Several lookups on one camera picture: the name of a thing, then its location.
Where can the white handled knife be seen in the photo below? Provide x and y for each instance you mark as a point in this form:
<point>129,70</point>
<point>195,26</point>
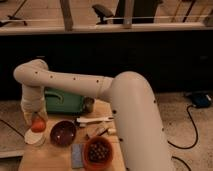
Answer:
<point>82,121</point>

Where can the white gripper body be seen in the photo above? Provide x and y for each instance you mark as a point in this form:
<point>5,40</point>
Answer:
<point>33,101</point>

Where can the dark red bowl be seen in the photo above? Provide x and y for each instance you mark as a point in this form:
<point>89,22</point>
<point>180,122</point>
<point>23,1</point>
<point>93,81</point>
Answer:
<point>63,133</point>

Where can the orange bowl of nuts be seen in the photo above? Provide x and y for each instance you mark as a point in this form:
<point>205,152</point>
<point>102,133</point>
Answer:
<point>97,154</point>

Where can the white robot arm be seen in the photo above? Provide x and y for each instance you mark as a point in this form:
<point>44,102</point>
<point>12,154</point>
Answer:
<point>133,104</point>

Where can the small metal cup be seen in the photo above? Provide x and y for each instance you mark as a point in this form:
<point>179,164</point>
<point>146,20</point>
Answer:
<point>88,104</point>

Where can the green plastic tray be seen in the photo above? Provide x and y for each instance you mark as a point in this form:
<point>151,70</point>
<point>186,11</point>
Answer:
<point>61,102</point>

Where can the black blue device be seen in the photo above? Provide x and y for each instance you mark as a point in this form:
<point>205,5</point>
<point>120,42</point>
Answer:
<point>201,99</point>

